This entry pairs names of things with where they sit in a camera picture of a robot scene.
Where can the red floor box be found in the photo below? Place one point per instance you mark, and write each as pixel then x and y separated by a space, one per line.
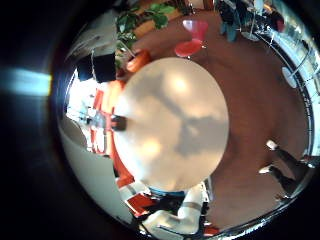
pixel 140 203

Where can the dark small vase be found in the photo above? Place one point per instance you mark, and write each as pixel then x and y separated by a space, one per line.
pixel 119 123

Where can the red orange sofa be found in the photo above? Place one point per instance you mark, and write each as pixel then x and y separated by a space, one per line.
pixel 116 95

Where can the red plastic chair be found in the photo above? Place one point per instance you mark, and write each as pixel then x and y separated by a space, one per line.
pixel 190 48

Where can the white round table base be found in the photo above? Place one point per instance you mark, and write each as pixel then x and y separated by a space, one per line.
pixel 250 36
pixel 289 77

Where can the white partition panel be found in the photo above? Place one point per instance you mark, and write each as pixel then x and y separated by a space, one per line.
pixel 90 166

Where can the green leafy plant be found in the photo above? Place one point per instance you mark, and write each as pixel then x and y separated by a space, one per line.
pixel 159 16

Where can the wooden planter box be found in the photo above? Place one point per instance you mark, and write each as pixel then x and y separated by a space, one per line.
pixel 146 29

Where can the person in dark trousers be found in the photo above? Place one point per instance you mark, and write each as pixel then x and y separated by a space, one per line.
pixel 287 180

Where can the black square box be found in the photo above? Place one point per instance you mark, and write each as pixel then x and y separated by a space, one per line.
pixel 85 68
pixel 104 68

